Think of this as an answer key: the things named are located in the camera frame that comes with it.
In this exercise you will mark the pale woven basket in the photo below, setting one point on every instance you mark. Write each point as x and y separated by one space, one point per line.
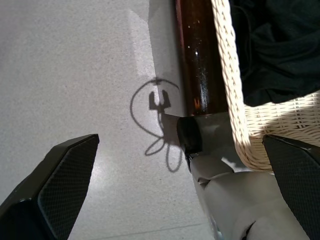
232 75

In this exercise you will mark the black garment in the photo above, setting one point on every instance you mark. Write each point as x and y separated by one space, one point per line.
275 50

